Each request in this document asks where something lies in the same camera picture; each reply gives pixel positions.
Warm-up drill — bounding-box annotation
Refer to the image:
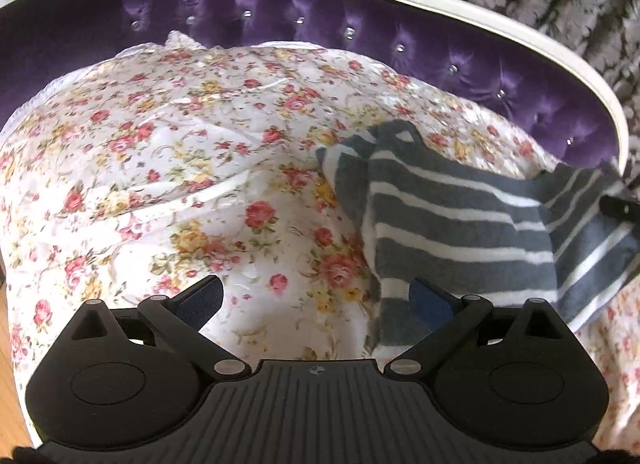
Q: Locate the grey white striped sweater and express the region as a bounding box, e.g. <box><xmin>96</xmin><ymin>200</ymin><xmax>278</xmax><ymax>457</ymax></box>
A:
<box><xmin>316</xmin><ymin>119</ymin><xmax>640</xmax><ymax>350</ymax></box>

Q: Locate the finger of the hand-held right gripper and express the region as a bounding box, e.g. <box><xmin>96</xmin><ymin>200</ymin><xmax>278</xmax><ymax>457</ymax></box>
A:
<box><xmin>599</xmin><ymin>195</ymin><xmax>640</xmax><ymax>221</ymax></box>

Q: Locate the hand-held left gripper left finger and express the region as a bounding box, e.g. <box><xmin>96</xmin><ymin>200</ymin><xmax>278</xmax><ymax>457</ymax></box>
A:
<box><xmin>72</xmin><ymin>275</ymin><xmax>252</xmax><ymax>381</ymax></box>

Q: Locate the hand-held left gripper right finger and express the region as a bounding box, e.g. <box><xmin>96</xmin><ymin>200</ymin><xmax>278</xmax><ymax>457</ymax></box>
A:
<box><xmin>384</xmin><ymin>278</ymin><xmax>571</xmax><ymax>381</ymax></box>

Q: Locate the dark purple velvet cushion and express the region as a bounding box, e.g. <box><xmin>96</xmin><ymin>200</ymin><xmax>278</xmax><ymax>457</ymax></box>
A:
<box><xmin>0</xmin><ymin>0</ymin><xmax>133</xmax><ymax>117</ymax></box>

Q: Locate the floral printed blanket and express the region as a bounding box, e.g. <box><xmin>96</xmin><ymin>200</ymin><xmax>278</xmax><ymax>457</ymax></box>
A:
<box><xmin>0</xmin><ymin>32</ymin><xmax>640</xmax><ymax>445</ymax></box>

